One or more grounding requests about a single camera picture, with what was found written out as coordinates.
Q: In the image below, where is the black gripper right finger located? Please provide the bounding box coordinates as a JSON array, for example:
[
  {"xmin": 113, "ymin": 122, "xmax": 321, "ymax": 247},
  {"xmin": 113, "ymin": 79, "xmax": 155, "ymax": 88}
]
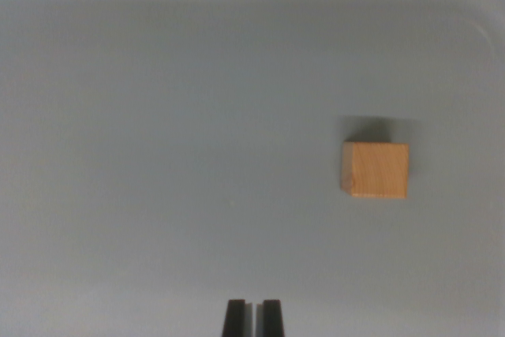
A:
[{"xmin": 256, "ymin": 299, "xmax": 286, "ymax": 337}]

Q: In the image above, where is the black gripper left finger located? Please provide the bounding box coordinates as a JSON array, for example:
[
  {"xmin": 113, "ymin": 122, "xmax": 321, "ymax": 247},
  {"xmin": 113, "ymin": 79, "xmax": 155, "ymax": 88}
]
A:
[{"xmin": 222, "ymin": 299, "xmax": 254, "ymax": 337}]

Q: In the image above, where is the wooden cube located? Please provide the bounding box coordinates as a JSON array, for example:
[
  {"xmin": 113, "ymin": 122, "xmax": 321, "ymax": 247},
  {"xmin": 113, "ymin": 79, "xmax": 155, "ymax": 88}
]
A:
[{"xmin": 339, "ymin": 141, "xmax": 410, "ymax": 200}]

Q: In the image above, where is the grey plastic tray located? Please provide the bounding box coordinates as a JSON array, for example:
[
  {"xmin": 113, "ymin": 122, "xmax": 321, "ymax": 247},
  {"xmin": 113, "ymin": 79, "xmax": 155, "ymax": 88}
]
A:
[{"xmin": 0, "ymin": 0, "xmax": 505, "ymax": 337}]

